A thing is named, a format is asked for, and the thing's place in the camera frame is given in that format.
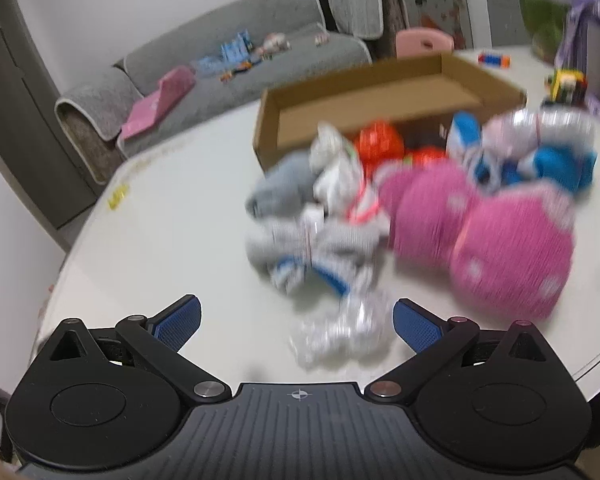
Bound purple box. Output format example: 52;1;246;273
555;0;600;103

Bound white desktop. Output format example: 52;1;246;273
30;42;600;401

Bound grey covered sofa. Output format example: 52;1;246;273
55;0;406;186

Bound white blue sock bundle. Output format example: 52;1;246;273
447;112;483;171

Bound orange bag bundle green band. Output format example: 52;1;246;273
404;146;449;167

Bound grey door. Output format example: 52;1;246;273
0;0;103;253

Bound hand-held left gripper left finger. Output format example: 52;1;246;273
45;294;232;403

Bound toys on sofa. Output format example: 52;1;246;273
195;30;256;73

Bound pink chair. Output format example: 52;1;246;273
395;29;455;60

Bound light pink sock bundle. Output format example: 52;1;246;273
482;107;596;161

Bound pink plush toy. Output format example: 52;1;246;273
255;32;293;58

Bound green glass jar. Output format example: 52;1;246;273
520;0;581;63

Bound white sock bundle pink band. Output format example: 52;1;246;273
310;122;388;231

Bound small toy cars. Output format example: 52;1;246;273
220;62;255;83

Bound grey sock bundle blue stripe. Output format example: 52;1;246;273
245;205;381;301

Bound grey cabinet shelf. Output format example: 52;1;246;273
480;0;527;48

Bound colourful toy block model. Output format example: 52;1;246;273
547;67;588;106

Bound cardboard box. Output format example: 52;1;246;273
252;52;528;173

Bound orange plastic bag bundle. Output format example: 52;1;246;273
355;120;406;166

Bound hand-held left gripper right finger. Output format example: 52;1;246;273
364;297;551;403

